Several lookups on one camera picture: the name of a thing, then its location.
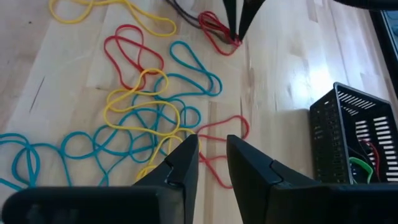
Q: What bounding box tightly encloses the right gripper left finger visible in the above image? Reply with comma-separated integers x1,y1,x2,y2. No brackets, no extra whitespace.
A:
132,134,200,224

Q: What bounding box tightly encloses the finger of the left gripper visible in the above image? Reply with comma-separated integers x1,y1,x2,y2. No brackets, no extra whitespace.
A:
223,0,238,40
238,0,267,41

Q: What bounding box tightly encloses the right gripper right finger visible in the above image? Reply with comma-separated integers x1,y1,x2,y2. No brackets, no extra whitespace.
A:
226,134,330,224

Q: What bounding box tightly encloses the yellow rubber band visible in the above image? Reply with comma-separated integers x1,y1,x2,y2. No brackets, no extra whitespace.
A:
135,127,200,183
104,68,201,150
49,0,177,38

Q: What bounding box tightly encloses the green rubber band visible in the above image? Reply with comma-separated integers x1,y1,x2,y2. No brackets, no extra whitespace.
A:
348,156,374,184

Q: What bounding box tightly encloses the black slotted plastic bin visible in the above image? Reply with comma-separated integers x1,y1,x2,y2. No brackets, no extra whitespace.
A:
309,82,398,185

